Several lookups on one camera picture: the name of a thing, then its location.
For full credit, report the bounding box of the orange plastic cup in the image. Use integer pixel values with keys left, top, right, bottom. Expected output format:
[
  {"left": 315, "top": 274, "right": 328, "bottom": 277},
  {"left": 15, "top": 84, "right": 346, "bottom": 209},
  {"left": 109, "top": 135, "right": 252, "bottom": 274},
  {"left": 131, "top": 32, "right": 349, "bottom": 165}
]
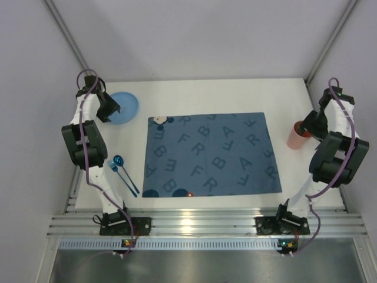
[{"left": 287, "top": 121, "right": 312, "bottom": 150}]

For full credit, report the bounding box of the blue letter-print placemat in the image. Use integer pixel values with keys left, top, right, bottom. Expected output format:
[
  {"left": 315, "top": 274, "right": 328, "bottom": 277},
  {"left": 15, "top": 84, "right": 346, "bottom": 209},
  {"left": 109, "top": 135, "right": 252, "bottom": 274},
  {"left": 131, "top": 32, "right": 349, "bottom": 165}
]
[{"left": 142, "top": 113, "right": 282, "bottom": 198}]

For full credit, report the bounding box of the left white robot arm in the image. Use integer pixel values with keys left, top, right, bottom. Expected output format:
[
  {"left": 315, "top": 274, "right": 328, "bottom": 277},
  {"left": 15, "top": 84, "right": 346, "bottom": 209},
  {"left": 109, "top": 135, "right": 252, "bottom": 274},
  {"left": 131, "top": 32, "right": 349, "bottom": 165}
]
[{"left": 61, "top": 72, "right": 131, "bottom": 228}]

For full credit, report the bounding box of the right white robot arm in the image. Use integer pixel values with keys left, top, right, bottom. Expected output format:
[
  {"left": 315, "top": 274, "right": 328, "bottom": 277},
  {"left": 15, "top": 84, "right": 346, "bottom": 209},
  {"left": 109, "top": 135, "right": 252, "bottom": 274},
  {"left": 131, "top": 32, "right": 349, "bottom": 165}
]
[{"left": 276, "top": 85, "right": 369, "bottom": 230}]

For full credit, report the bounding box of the blue plastic plate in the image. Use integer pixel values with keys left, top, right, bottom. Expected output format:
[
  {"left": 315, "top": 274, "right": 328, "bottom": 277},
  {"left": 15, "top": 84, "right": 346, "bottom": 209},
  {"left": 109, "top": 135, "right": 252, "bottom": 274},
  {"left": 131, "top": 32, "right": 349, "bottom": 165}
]
[{"left": 110, "top": 91, "right": 139, "bottom": 124}]

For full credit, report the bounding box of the blue metal spoon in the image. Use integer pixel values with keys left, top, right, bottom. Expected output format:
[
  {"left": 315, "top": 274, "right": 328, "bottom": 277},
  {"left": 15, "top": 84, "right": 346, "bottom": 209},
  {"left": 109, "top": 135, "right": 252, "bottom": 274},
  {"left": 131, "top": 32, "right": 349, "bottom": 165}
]
[{"left": 113, "top": 155, "right": 140, "bottom": 194}]

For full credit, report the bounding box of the blue metal fork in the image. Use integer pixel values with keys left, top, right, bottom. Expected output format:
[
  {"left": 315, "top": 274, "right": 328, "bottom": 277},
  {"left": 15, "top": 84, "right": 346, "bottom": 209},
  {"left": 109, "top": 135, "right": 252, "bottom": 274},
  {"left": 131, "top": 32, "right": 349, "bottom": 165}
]
[{"left": 108, "top": 161, "right": 137, "bottom": 198}]

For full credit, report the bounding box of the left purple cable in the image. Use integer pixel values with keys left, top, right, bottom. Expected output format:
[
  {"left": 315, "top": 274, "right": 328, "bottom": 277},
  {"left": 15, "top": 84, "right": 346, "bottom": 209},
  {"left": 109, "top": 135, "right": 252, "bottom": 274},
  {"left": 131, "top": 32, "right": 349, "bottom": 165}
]
[{"left": 76, "top": 69, "right": 136, "bottom": 257}]

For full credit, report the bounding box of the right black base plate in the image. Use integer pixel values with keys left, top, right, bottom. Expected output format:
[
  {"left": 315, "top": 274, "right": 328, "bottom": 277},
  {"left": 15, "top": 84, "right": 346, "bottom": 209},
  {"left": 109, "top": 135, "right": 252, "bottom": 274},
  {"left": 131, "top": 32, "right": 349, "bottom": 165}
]
[{"left": 254, "top": 216, "right": 310, "bottom": 236}]

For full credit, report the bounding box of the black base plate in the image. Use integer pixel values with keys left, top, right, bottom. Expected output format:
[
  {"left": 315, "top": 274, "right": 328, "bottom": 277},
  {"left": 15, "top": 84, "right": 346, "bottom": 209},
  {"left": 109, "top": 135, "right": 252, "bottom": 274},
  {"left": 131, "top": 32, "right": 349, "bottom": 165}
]
[
  {"left": 254, "top": 216, "right": 310, "bottom": 236},
  {"left": 100, "top": 217, "right": 151, "bottom": 236}
]

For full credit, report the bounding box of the aluminium mounting rail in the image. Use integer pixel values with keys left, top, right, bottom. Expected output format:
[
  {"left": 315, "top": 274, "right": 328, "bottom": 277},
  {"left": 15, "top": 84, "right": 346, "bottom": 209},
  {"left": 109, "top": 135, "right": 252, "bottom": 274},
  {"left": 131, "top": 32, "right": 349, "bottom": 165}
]
[{"left": 47, "top": 209, "right": 368, "bottom": 238}]

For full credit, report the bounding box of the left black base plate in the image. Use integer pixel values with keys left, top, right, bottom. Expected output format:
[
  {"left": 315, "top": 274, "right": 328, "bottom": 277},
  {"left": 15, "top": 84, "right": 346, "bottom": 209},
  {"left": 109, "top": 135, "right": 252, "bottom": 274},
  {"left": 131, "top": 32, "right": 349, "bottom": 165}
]
[{"left": 100, "top": 217, "right": 151, "bottom": 236}]

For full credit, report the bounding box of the perforated cable duct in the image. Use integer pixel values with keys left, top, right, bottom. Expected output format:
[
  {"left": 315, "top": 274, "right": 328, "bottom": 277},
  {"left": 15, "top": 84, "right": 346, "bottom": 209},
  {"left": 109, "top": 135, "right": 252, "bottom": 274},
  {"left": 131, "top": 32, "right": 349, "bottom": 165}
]
[{"left": 59, "top": 238, "right": 297, "bottom": 251}]

